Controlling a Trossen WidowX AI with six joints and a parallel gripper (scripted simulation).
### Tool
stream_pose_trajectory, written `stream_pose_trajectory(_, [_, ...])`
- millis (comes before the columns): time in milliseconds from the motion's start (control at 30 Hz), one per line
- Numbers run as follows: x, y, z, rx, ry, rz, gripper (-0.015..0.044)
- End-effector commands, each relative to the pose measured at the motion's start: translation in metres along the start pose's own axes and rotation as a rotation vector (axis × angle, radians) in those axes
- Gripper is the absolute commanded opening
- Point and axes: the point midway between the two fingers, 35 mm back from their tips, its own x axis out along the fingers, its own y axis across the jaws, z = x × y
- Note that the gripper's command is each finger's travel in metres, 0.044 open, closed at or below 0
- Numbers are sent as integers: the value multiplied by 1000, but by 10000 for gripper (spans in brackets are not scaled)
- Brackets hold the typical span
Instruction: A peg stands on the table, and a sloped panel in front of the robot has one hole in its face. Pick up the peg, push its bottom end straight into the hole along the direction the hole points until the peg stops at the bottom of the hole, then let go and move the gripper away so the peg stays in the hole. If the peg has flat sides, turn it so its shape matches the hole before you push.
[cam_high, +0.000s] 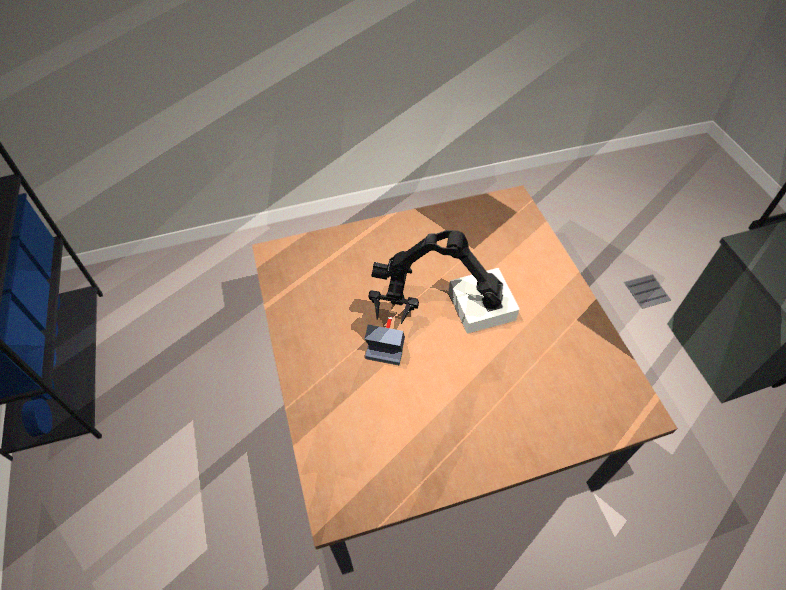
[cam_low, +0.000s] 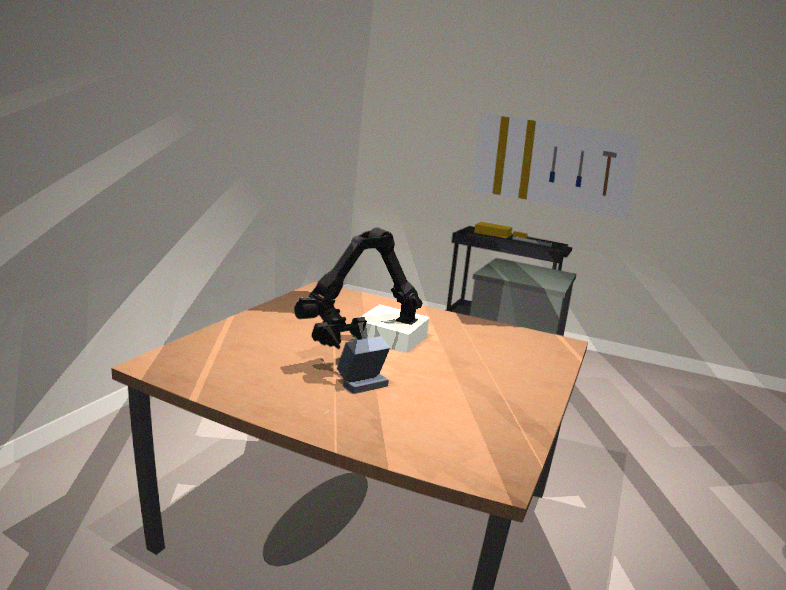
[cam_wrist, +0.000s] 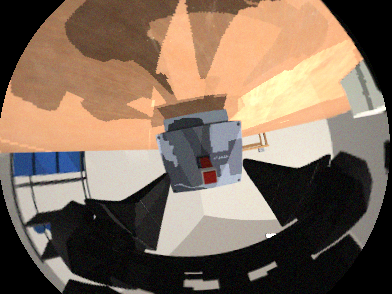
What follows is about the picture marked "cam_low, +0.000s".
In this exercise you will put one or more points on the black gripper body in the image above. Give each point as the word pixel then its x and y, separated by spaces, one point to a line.
pixel 331 318

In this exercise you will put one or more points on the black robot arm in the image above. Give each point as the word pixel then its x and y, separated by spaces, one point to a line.
pixel 331 283

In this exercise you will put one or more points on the grey square panel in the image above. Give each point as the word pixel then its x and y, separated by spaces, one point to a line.
pixel 360 364

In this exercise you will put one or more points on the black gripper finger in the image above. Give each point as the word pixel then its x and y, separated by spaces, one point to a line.
pixel 328 336
pixel 358 333

